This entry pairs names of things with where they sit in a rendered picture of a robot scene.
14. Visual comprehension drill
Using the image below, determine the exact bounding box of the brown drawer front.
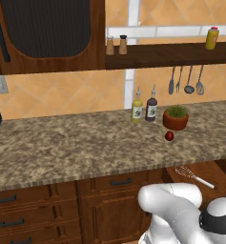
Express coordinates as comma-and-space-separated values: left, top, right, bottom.
0, 200, 79, 234
91, 170, 166, 195
0, 183, 78, 211
0, 219, 83, 244

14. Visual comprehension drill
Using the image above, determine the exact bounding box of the open brown wooden drawer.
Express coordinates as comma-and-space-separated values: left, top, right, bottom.
162, 157, 226, 209

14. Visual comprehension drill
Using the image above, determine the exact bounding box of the yellow oil bottle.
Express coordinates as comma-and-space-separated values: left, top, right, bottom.
131, 85, 144, 124

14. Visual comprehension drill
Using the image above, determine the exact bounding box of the dark vinegar bottle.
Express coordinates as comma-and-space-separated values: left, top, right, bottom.
144, 84, 158, 123

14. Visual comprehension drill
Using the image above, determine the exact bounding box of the small red fruit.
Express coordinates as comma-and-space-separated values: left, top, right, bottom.
164, 130, 175, 142

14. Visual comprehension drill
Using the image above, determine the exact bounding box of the green plant in terracotta pot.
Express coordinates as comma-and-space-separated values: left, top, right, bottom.
162, 105, 190, 132

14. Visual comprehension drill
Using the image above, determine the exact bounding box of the salt shaker silver cap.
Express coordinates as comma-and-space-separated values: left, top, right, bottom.
105, 35, 115, 56

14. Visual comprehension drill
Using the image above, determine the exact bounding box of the hanging grey fork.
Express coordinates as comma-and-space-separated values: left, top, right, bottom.
175, 65, 184, 94

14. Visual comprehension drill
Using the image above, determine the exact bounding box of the pepper shaker black cap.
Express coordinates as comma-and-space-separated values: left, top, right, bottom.
118, 34, 129, 55

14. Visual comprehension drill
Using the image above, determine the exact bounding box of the hanging grey ladle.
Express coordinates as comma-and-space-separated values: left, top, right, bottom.
183, 65, 195, 95

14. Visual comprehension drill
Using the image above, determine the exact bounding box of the brown cupboard door dark panel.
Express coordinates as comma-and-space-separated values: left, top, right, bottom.
0, 0, 106, 76

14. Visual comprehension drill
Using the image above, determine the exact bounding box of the hanging grey slotted spoon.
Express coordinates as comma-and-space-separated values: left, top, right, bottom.
195, 64, 205, 96

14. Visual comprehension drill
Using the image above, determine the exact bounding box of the brown lower cupboard door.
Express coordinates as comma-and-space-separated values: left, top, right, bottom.
79, 190, 152, 244

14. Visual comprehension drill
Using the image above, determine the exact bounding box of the yellow squeeze bottle red cap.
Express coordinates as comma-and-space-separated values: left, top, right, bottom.
204, 26, 220, 51

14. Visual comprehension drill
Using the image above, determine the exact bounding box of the black drawer handle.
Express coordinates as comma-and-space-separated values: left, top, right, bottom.
0, 217, 26, 229
109, 176, 134, 187
0, 194, 17, 205
9, 236, 32, 244

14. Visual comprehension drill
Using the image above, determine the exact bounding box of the dark wooden wall shelf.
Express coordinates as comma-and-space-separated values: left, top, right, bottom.
104, 41, 226, 71

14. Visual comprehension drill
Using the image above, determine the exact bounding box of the metal whisk white handle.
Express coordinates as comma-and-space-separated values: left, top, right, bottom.
174, 165, 216, 191

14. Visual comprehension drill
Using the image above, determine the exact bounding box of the black cupboard door handle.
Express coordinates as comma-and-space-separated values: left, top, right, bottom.
0, 1, 11, 63

